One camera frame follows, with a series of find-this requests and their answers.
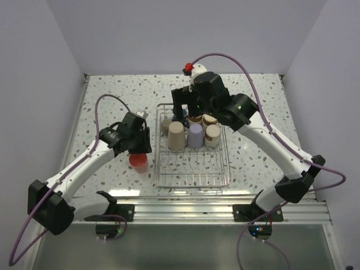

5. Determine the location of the dark blue mug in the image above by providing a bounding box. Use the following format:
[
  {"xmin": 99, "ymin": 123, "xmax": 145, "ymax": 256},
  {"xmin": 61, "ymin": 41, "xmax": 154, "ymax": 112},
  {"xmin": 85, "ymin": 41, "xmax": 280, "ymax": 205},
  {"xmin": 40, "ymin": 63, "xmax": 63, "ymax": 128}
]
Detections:
[{"xmin": 172, "ymin": 109, "xmax": 189, "ymax": 128}]

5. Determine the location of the small grey-green mug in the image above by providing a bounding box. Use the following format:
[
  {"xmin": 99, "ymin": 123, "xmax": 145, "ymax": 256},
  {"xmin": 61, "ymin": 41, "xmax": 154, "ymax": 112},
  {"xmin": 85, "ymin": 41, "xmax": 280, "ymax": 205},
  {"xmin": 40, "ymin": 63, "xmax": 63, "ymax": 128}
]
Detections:
[{"xmin": 160, "ymin": 119, "xmax": 172, "ymax": 136}]

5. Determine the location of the red plastic cup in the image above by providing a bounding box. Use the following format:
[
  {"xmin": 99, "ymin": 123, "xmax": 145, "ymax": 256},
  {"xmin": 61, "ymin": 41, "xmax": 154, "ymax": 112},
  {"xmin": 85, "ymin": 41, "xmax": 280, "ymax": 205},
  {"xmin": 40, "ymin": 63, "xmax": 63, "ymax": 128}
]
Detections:
[{"xmin": 129, "ymin": 154, "xmax": 149, "ymax": 173}]

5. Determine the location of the cream brown-banded cup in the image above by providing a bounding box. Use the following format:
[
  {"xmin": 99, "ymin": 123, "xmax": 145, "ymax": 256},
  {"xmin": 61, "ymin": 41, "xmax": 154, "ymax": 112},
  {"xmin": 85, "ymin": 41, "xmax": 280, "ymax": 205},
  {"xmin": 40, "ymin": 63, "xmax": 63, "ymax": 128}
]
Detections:
[
  {"xmin": 202, "ymin": 114, "xmax": 218, "ymax": 128},
  {"xmin": 187, "ymin": 115, "xmax": 203, "ymax": 126}
]

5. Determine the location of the purple plastic cup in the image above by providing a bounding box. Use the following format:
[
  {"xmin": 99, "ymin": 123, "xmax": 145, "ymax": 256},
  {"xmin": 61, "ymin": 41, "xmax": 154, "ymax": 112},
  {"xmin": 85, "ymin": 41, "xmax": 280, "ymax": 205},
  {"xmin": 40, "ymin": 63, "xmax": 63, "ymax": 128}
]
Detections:
[{"xmin": 187, "ymin": 124, "xmax": 204, "ymax": 149}]

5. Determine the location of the tall beige plastic cup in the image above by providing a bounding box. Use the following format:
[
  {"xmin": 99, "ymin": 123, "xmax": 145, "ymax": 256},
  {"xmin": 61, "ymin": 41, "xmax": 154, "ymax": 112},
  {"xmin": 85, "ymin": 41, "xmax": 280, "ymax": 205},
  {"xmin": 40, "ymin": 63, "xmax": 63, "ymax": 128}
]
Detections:
[{"xmin": 168, "ymin": 121, "xmax": 186, "ymax": 151}]

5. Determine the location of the steel cup with handle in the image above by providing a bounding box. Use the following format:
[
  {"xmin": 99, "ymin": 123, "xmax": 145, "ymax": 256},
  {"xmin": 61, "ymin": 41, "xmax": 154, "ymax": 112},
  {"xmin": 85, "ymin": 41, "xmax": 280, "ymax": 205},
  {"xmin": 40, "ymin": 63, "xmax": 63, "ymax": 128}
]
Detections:
[{"xmin": 204, "ymin": 124, "xmax": 221, "ymax": 147}]

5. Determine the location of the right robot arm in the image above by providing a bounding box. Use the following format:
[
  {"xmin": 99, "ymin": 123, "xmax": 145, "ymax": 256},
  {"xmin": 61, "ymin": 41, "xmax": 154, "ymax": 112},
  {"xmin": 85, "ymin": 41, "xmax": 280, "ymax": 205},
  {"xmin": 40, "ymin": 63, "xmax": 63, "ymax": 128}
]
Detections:
[{"xmin": 171, "ymin": 71, "xmax": 325, "ymax": 221}]

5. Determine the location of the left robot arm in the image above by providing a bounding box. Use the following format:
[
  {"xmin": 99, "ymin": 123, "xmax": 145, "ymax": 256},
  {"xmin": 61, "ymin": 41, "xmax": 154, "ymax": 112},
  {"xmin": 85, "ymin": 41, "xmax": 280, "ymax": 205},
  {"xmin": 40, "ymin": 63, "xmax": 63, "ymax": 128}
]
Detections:
[{"xmin": 28, "ymin": 111, "xmax": 151, "ymax": 235}]

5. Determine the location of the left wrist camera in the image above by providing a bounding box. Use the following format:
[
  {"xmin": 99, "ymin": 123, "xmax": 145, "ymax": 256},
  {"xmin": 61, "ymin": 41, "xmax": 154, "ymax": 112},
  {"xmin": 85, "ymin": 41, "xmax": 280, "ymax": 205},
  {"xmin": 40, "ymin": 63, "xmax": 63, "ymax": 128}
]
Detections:
[{"xmin": 136, "ymin": 111, "xmax": 148, "ymax": 119}]

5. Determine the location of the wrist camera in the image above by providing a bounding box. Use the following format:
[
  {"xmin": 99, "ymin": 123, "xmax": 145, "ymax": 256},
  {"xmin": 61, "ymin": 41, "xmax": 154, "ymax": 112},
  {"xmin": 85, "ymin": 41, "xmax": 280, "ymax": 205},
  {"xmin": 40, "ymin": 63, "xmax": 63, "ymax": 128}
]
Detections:
[
  {"xmin": 182, "ymin": 62, "xmax": 208, "ymax": 84},
  {"xmin": 136, "ymin": 111, "xmax": 148, "ymax": 119}
]

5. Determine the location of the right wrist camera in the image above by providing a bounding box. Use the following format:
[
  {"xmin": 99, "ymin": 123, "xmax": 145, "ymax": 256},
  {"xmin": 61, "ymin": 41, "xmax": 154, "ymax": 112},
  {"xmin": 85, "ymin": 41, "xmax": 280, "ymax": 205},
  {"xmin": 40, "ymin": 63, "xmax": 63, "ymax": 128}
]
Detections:
[{"xmin": 182, "ymin": 62, "xmax": 208, "ymax": 84}]

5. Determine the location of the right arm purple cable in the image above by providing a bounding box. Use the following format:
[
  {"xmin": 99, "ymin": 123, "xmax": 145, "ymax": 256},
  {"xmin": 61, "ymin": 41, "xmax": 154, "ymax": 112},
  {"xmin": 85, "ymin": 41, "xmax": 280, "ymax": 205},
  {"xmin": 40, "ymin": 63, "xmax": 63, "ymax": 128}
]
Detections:
[{"xmin": 192, "ymin": 52, "xmax": 347, "ymax": 270}]

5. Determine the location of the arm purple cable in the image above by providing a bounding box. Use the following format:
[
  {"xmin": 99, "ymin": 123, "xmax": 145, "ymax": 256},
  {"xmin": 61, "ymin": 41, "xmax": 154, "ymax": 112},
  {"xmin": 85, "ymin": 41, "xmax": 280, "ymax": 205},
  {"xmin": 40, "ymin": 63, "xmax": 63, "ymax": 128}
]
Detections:
[
  {"xmin": 7, "ymin": 94, "xmax": 133, "ymax": 267},
  {"xmin": 192, "ymin": 52, "xmax": 347, "ymax": 270}
]

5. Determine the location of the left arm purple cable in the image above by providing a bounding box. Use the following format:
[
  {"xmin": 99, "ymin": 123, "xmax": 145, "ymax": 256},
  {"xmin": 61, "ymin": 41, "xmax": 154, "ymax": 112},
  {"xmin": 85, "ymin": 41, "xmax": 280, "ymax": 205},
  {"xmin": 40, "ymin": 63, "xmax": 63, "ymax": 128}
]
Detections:
[{"xmin": 7, "ymin": 94, "xmax": 133, "ymax": 267}]

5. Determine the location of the wire dish rack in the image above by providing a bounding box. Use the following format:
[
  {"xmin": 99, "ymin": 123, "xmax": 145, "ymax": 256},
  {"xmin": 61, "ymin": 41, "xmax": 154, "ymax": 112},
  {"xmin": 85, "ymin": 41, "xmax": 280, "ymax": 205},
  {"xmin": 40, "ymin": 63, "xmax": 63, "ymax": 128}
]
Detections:
[{"xmin": 154, "ymin": 103, "xmax": 230, "ymax": 188}]

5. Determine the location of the aluminium rail frame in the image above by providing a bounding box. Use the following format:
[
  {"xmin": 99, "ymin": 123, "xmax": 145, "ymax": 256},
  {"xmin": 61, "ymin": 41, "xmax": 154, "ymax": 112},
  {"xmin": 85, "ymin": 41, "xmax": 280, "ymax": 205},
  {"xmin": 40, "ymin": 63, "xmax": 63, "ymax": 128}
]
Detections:
[{"xmin": 66, "ymin": 194, "xmax": 331, "ymax": 224}]

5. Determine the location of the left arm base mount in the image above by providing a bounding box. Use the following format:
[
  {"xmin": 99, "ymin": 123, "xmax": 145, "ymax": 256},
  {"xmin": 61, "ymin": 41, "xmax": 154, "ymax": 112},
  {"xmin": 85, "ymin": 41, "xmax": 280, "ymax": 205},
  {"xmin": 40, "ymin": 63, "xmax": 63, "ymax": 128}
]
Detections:
[{"xmin": 84, "ymin": 204, "xmax": 135, "ymax": 222}]

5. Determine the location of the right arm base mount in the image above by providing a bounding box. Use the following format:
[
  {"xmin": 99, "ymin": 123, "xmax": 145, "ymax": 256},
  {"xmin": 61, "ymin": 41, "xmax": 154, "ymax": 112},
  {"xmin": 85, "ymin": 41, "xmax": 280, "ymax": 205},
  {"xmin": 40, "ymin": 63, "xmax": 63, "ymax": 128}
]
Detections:
[{"xmin": 232, "ymin": 204, "xmax": 284, "ymax": 222}]

